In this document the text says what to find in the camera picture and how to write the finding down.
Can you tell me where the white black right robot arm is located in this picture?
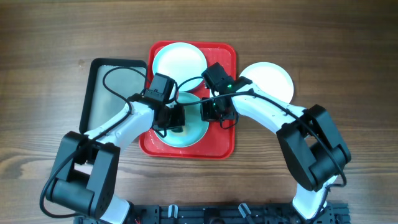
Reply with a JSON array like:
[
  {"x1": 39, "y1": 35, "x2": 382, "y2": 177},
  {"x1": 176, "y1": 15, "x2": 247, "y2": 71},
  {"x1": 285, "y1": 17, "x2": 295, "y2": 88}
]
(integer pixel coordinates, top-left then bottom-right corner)
[{"x1": 200, "y1": 84, "x2": 351, "y2": 223}]

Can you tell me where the green yellow sponge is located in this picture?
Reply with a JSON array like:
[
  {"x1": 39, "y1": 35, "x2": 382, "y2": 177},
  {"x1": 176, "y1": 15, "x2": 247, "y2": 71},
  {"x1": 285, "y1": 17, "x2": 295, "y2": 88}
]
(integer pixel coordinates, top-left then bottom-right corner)
[{"x1": 170, "y1": 126, "x2": 184, "y2": 133}]

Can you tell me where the light blue far plate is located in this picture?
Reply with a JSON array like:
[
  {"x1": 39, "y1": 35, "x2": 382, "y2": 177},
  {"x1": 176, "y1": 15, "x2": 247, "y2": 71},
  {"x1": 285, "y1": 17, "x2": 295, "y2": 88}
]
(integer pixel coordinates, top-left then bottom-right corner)
[{"x1": 152, "y1": 42, "x2": 208, "y2": 85}]

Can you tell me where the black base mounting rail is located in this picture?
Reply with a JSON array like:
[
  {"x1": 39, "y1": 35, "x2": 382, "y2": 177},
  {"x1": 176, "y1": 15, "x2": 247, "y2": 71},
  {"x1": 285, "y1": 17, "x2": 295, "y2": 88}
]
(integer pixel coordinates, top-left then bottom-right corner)
[{"x1": 73, "y1": 202, "x2": 351, "y2": 224}]

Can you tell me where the white plate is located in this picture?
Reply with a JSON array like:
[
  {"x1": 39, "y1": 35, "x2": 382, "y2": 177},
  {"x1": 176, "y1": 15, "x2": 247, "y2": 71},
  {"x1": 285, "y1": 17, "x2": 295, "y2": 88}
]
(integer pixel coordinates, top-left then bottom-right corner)
[{"x1": 239, "y1": 62, "x2": 294, "y2": 103}]

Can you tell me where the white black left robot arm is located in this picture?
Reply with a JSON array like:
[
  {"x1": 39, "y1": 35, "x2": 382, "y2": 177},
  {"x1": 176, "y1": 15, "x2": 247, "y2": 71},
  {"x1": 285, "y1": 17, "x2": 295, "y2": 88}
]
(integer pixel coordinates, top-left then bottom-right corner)
[{"x1": 39, "y1": 94, "x2": 185, "y2": 223}]

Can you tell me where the turquoise plate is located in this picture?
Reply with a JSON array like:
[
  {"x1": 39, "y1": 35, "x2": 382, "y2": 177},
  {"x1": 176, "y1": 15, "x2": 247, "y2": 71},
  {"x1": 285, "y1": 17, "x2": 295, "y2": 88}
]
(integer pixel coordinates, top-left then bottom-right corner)
[{"x1": 156, "y1": 104, "x2": 209, "y2": 147}]

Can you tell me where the black water tray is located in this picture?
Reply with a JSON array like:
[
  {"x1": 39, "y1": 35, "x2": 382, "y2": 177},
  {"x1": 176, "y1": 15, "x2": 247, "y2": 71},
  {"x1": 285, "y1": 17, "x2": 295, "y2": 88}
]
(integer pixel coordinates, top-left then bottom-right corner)
[{"x1": 79, "y1": 58, "x2": 148, "y2": 134}]

